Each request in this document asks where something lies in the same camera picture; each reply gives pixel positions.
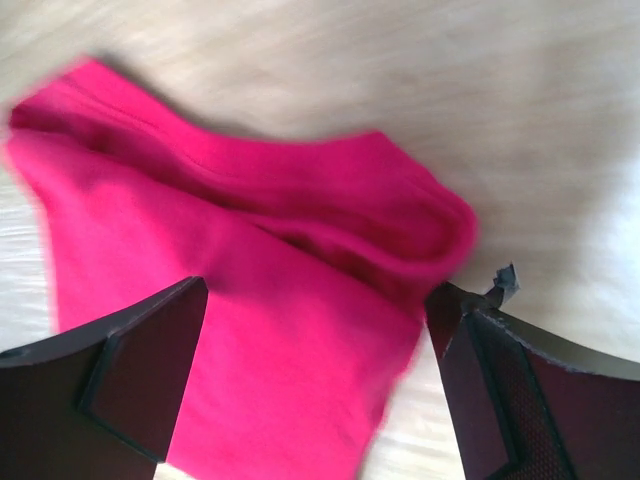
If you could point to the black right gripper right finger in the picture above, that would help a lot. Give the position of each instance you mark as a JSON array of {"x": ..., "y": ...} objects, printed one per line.
[{"x": 524, "y": 402}]

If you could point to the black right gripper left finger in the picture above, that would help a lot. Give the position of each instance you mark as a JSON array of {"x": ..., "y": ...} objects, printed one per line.
[{"x": 101, "y": 401}]

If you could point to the magenta red t shirt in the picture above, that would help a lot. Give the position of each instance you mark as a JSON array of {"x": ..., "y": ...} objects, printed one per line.
[{"x": 317, "y": 256}]

